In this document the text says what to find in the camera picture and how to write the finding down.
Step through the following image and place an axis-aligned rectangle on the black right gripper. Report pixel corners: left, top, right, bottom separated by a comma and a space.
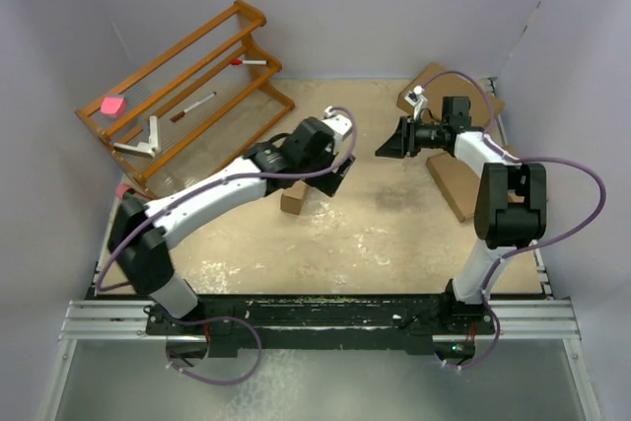
375, 115, 447, 159

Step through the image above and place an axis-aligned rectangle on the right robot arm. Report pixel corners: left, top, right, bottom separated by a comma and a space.
375, 92, 547, 333

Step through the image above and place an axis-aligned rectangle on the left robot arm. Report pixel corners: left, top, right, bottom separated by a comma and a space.
107, 107, 357, 334

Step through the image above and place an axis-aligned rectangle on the medium folded cardboard box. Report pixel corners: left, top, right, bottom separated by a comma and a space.
426, 152, 479, 222

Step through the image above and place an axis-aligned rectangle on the large folded cardboard box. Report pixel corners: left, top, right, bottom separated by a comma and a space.
396, 63, 505, 127

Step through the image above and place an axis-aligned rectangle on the small folded cardboard box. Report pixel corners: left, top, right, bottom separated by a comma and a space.
503, 145, 521, 163

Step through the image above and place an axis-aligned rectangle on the orange wooden rack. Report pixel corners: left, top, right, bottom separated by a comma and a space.
75, 0, 295, 197

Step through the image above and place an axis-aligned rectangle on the red capped white marker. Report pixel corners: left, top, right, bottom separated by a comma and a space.
230, 58, 267, 66

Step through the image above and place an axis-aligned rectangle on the brown capped white marker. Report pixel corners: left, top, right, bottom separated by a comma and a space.
170, 91, 217, 123

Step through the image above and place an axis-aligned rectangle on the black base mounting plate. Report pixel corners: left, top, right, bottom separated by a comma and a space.
143, 293, 496, 358

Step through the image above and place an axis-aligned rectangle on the pink capped green can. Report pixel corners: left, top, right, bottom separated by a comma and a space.
115, 183, 137, 200

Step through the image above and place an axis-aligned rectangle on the pink eraser block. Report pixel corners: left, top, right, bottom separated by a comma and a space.
100, 95, 127, 118

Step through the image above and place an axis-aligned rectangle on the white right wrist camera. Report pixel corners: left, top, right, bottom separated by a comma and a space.
404, 86, 428, 120

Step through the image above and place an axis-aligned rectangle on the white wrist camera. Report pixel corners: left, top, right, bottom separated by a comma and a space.
321, 106, 353, 145
404, 86, 428, 120

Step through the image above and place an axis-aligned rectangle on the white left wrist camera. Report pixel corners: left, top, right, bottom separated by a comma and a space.
321, 106, 353, 145

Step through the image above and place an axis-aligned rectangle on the white angled bracket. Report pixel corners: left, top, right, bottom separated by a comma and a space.
113, 115, 162, 160

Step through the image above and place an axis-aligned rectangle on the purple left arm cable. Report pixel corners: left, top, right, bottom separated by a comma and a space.
94, 105, 360, 386

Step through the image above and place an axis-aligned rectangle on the aluminium frame rail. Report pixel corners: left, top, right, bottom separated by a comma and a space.
60, 300, 581, 340

